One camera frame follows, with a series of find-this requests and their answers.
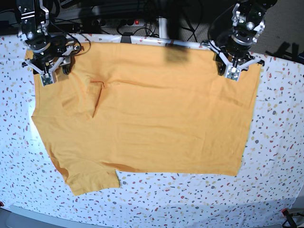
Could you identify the white vertical post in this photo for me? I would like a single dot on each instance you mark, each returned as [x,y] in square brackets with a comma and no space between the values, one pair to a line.
[163,28]

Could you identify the terrazzo patterned tablecloth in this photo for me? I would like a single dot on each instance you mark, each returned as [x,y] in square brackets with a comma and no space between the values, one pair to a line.
[270,179]

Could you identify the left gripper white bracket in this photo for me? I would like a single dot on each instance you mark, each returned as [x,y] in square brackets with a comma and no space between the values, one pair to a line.
[229,65]

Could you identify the orange T-shirt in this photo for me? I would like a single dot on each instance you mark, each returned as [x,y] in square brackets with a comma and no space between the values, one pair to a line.
[138,108]

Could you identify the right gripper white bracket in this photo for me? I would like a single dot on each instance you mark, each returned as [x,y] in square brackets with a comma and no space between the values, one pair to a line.
[51,53]

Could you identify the black table clamp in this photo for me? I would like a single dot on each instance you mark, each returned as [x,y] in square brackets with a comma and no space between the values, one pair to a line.
[126,37]

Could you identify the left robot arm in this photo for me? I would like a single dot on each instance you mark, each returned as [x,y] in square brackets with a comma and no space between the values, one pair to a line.
[232,45]

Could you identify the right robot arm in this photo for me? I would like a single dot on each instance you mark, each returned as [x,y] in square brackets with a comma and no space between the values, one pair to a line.
[35,18]

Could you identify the red clamp bottom right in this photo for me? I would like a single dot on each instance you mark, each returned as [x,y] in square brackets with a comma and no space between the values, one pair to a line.
[289,221]

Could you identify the black power strip red switch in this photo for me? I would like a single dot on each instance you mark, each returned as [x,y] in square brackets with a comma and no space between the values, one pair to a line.
[118,23]

